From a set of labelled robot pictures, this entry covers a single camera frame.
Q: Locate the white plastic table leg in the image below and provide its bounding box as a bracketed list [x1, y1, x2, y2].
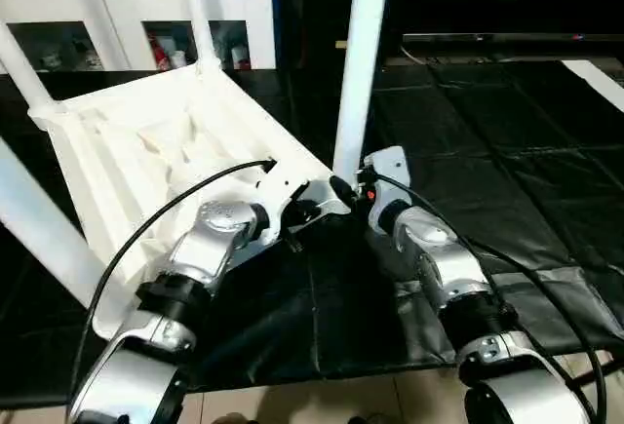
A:
[180, 0, 223, 76]
[0, 19, 64, 123]
[331, 0, 393, 183]
[0, 136, 106, 313]

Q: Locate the black work mat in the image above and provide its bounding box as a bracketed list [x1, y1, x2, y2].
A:
[0, 54, 624, 410]

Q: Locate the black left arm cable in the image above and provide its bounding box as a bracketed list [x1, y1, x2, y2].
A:
[68, 159, 279, 396]

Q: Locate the black stand foot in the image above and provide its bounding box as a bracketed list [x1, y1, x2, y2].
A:
[570, 356, 624, 391]

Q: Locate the white glass door cabinet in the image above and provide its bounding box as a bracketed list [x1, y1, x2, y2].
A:
[0, 0, 276, 74]

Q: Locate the red bottle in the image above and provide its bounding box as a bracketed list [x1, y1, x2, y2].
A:
[150, 36, 169, 71]

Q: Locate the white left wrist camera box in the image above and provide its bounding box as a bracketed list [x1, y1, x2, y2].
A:
[252, 163, 315, 242]

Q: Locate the white plastic table top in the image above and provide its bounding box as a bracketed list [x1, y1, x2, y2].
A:
[27, 58, 352, 342]

